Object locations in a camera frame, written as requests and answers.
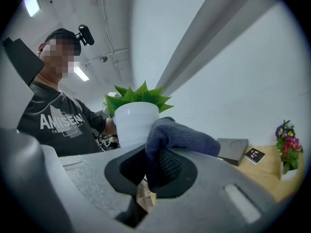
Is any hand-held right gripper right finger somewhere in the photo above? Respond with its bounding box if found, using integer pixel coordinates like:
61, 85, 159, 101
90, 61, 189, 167
136, 147, 301, 233

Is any person's left forearm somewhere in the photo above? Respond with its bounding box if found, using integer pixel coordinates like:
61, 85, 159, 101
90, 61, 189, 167
101, 117, 118, 137

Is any black cap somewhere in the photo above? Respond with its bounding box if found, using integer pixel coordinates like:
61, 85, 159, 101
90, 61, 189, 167
44, 28, 77, 45

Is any colourful flower pot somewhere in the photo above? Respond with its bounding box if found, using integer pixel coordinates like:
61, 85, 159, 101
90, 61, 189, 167
275, 119, 296, 140
276, 136, 304, 182

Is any person's head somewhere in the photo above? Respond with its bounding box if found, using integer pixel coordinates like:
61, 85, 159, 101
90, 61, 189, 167
37, 28, 82, 84

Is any black head camera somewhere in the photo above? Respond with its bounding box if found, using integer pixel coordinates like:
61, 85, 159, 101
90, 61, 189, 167
75, 24, 95, 47

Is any dark blue cloth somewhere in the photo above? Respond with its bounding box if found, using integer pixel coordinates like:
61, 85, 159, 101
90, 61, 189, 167
145, 116, 221, 193

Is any green plant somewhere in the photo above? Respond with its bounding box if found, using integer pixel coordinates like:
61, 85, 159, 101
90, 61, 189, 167
104, 81, 174, 148

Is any ceiling light panel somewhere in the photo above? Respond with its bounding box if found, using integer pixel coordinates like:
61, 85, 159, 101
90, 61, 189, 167
23, 0, 41, 18
72, 63, 90, 82

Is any grey flat box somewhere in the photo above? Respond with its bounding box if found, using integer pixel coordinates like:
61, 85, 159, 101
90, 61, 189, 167
216, 137, 249, 167

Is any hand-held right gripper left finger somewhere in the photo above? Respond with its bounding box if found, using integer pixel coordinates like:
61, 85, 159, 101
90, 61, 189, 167
57, 143, 157, 228

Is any person's black printed t-shirt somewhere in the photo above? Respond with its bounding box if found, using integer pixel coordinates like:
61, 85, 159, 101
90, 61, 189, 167
16, 81, 107, 158

